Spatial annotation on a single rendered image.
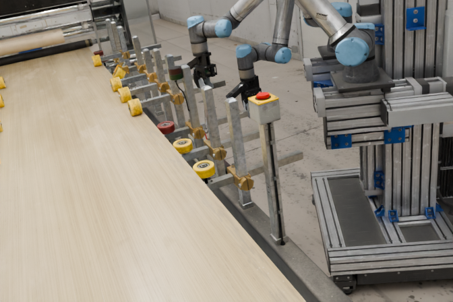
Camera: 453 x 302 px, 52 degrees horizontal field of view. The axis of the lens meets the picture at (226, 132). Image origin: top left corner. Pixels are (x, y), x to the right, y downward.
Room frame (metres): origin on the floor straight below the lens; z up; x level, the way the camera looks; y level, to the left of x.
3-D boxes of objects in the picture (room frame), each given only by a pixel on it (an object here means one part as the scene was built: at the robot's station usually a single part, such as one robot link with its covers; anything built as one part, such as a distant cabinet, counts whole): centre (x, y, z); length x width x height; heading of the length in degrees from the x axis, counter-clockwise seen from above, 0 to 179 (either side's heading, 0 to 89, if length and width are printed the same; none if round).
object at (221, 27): (2.02, -0.04, 1.30); 0.11 x 0.11 x 0.08; 62
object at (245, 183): (1.56, -0.03, 0.82); 0.13 x 0.06 x 0.05; 20
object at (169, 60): (2.24, 0.22, 0.93); 0.03 x 0.03 x 0.48; 20
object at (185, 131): (2.07, 0.09, 0.84); 0.43 x 0.03 x 0.04; 110
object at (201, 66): (2.04, 0.06, 1.15); 0.09 x 0.08 x 0.12; 40
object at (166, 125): (2.00, 0.27, 0.85); 0.08 x 0.08 x 0.11
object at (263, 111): (1.29, -0.12, 1.18); 0.07 x 0.07 x 0.08; 20
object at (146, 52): (2.71, 0.39, 0.87); 0.03 x 0.03 x 0.48; 20
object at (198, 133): (2.03, 0.15, 0.85); 0.13 x 0.06 x 0.05; 20
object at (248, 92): (2.15, -0.15, 0.97); 0.09 x 0.08 x 0.12; 110
